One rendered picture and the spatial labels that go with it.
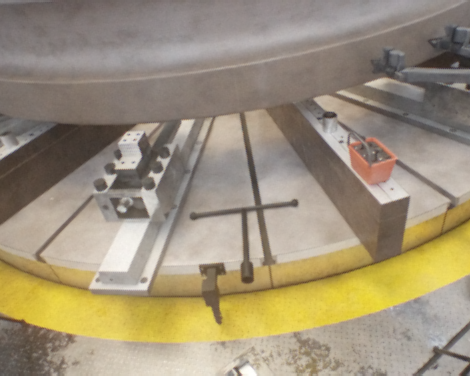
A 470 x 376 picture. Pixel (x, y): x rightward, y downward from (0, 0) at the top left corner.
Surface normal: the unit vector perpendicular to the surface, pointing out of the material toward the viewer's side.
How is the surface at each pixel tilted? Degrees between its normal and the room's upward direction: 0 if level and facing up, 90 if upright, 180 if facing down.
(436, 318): 0
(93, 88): 90
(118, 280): 90
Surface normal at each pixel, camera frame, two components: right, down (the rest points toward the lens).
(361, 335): -0.14, -0.78
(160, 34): -0.06, 0.62
